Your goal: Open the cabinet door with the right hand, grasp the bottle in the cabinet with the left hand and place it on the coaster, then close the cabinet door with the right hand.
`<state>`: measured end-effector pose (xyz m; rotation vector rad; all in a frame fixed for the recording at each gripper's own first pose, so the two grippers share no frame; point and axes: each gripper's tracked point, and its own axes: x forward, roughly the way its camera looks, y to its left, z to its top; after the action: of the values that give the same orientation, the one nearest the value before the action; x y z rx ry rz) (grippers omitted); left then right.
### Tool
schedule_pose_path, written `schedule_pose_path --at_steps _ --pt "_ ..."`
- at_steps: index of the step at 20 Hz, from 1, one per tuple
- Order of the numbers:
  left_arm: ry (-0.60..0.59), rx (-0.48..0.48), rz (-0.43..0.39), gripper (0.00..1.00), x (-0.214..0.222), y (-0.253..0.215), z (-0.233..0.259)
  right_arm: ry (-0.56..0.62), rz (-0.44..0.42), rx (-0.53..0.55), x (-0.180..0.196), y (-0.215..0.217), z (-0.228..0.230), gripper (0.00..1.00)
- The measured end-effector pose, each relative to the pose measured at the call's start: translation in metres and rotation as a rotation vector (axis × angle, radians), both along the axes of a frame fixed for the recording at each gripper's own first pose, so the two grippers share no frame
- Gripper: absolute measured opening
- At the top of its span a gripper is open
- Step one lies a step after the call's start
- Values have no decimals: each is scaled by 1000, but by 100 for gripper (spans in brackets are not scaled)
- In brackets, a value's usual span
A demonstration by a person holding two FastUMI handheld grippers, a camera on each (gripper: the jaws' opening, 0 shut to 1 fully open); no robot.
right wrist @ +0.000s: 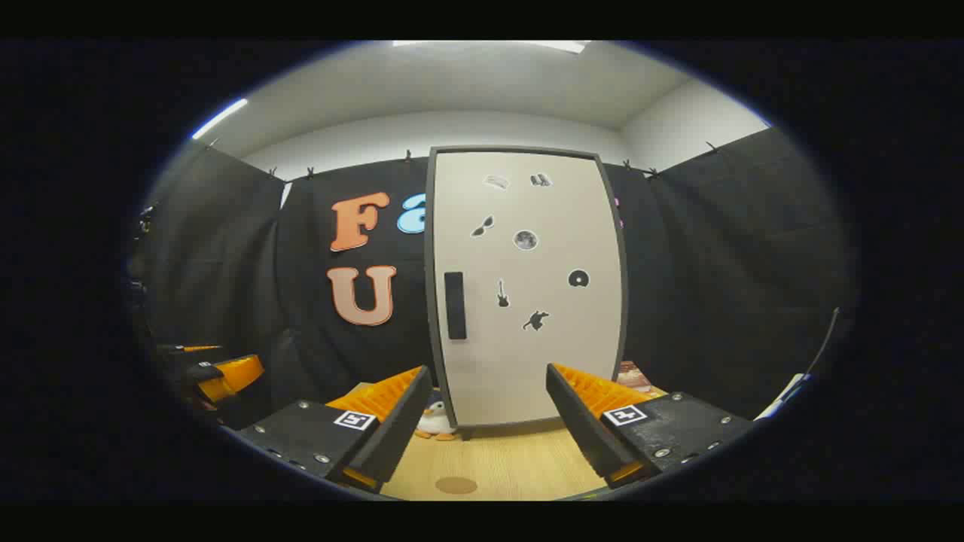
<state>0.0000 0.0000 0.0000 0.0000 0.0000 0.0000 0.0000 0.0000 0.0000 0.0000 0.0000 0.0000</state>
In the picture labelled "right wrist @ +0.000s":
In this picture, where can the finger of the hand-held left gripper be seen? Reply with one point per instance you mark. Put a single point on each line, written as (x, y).
(199, 349)
(233, 373)

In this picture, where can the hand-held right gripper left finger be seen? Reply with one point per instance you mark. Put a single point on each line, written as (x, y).
(399, 436)

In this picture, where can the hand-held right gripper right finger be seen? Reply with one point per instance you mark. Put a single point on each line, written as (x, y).
(584, 429)

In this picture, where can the round brown coaster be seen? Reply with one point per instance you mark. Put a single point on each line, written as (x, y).
(456, 485)

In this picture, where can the white cabinet door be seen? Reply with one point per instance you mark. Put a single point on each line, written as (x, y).
(527, 361)

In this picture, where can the dark grey cabinet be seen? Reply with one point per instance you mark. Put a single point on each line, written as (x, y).
(430, 263)

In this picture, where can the small penguin toy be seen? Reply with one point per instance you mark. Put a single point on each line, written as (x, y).
(435, 420)

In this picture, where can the white device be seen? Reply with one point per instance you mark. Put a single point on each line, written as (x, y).
(783, 395)

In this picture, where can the black backdrop cloth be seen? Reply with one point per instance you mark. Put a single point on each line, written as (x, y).
(715, 263)

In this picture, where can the long ceiling light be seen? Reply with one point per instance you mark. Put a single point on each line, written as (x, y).
(489, 45)
(218, 118)

